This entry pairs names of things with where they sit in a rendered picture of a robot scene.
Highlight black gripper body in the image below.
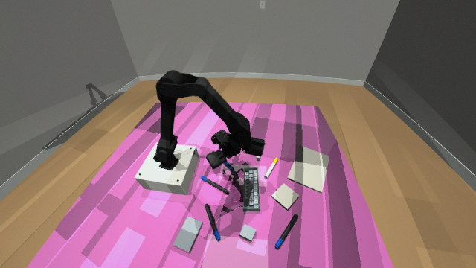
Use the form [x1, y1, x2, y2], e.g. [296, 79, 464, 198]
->
[206, 143, 241, 169]

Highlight grey keyboard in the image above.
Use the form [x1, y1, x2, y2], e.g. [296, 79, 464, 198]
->
[243, 167, 260, 211]

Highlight blue stylus with grey tip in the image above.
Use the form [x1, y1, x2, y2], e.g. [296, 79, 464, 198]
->
[224, 162, 234, 171]

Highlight black stylus with blue tip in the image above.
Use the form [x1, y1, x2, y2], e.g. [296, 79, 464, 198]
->
[201, 176, 228, 194]
[205, 204, 220, 240]
[275, 214, 298, 249]

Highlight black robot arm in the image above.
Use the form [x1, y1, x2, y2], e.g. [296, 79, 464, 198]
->
[153, 70, 266, 170]

